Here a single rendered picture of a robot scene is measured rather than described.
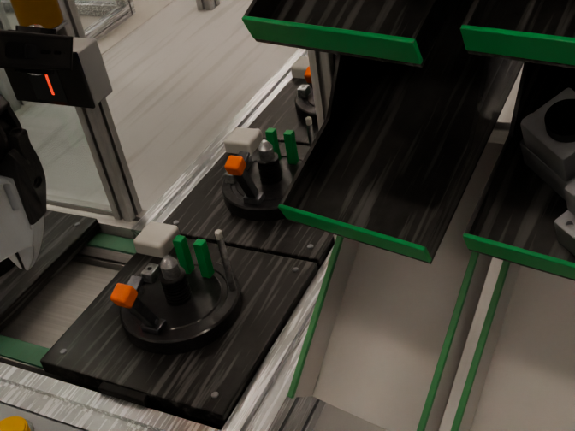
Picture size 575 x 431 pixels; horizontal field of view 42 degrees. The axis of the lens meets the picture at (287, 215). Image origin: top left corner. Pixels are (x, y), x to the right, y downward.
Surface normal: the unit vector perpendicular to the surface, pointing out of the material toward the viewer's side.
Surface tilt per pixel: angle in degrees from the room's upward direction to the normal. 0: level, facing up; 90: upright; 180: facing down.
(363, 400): 45
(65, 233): 0
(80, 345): 0
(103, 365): 0
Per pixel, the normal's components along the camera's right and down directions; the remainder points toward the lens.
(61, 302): -0.14, -0.79
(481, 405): -0.51, -0.17
